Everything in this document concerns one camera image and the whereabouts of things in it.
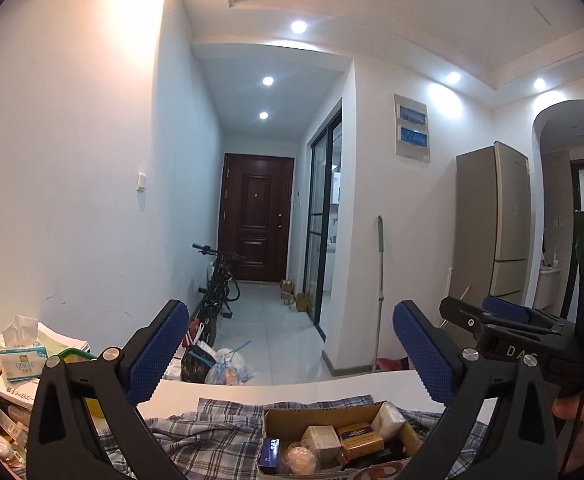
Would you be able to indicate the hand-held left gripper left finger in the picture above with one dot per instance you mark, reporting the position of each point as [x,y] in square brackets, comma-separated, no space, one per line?
[159,350]

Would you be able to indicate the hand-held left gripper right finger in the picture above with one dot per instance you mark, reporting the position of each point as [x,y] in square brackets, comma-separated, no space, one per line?
[422,355]

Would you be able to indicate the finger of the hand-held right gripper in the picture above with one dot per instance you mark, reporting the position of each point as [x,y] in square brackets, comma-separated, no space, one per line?
[512,310]
[464,317]

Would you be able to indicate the white soft pack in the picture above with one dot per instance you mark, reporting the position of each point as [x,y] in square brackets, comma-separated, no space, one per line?
[387,417]

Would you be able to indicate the yellow cigarette pack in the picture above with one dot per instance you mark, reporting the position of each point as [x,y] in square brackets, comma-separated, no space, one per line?
[359,442]

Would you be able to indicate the small beige box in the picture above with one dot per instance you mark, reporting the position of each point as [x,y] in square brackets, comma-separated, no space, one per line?
[319,442]

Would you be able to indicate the small blue box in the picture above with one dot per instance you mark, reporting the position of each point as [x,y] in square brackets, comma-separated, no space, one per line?
[269,455]

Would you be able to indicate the pink round item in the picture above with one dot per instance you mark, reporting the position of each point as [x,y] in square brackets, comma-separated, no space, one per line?
[299,460]

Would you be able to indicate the person's right hand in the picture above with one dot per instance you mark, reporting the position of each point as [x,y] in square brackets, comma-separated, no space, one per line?
[582,410]

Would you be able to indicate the wooden stick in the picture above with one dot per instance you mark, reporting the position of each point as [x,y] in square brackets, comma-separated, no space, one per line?
[463,294]

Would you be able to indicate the black trash bag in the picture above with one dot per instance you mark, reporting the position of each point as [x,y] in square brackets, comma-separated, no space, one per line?
[197,365]

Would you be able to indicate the white bathroom vanity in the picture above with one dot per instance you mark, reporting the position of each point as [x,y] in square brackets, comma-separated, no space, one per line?
[549,287]

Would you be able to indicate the blue and white plastic bag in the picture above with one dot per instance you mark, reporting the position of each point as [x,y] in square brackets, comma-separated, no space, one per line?
[229,370]

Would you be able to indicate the yellow container with green rim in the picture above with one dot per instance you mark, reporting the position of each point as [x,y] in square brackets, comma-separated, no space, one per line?
[79,367]

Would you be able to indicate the black bicycle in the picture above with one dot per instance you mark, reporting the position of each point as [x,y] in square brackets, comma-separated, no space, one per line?
[219,285]

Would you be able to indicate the beige refrigerator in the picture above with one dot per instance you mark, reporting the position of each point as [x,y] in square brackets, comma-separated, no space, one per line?
[492,220]

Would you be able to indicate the white paper stack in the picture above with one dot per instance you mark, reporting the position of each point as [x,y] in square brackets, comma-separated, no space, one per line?
[64,342]

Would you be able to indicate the blue plaid cloth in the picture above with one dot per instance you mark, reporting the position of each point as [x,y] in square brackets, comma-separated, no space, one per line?
[212,445]

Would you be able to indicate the small floor cardboard box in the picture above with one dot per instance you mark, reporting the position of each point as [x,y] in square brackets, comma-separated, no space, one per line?
[303,302]
[288,291]

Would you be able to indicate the tissue pack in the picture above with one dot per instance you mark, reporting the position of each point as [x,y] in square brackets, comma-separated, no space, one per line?
[19,362]

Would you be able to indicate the white and blue flat box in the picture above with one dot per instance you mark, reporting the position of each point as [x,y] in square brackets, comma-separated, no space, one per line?
[14,392]

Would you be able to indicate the dark red door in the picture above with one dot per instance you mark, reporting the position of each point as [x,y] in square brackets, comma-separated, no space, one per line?
[254,215]

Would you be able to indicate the black framed glass door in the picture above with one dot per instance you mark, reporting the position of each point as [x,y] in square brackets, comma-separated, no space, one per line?
[322,220]

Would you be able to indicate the white wall switch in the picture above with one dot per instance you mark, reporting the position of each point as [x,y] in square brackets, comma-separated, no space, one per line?
[142,181]

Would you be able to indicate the wall electrical panel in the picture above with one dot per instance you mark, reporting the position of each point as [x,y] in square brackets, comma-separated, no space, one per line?
[412,127]

